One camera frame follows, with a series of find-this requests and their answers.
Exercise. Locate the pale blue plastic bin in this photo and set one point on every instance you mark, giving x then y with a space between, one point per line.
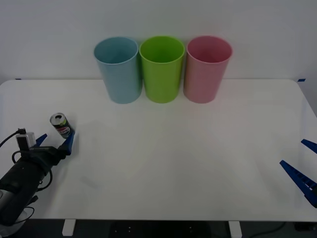
121 81

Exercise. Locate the green plastic bin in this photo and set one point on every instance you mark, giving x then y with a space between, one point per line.
161 84

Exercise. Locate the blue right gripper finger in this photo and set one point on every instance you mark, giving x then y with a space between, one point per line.
301 177
310 145

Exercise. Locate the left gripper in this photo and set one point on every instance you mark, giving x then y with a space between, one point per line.
47 156

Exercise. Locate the pink plastic bin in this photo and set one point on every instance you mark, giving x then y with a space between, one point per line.
203 81

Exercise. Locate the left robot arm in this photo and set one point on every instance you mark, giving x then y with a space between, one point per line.
19 178

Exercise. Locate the white table leg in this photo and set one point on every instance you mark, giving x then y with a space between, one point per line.
235 229
68 228

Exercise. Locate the black drink can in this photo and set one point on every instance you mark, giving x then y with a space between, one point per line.
61 126

